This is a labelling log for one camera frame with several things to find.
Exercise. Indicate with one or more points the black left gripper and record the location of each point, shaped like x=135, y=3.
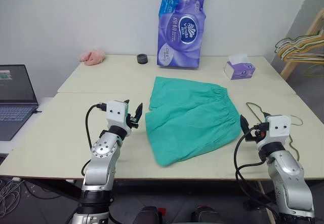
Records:
x=132, y=122

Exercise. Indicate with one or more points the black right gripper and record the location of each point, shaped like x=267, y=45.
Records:
x=260, y=132

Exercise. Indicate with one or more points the green shorts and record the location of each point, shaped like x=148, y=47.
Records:
x=192, y=122

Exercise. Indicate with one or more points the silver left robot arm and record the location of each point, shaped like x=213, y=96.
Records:
x=102, y=155

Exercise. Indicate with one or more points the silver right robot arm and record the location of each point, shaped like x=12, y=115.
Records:
x=288, y=173

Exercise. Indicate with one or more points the black tape roll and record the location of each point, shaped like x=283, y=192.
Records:
x=142, y=58

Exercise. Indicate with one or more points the small purple tissue pack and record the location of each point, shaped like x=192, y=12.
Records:
x=240, y=69

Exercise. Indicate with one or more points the pink fluffy cloth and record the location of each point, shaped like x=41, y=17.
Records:
x=92, y=56

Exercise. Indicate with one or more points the hangers on wooden rack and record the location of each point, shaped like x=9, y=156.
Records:
x=291, y=65

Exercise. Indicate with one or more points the wooden table leg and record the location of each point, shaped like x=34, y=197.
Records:
x=265, y=198

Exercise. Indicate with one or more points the purple tissue multipack bag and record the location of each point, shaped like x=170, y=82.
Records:
x=181, y=29

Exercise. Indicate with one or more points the dark rounded shape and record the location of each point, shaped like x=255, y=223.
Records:
x=149, y=215
x=206, y=215

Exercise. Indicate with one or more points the grey laptop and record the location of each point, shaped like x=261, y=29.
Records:
x=15, y=99

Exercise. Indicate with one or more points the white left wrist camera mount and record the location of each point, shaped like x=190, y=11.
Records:
x=117, y=113

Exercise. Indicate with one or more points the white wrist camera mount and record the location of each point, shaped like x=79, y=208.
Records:
x=117, y=113
x=278, y=127

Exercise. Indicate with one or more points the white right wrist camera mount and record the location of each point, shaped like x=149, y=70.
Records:
x=278, y=127

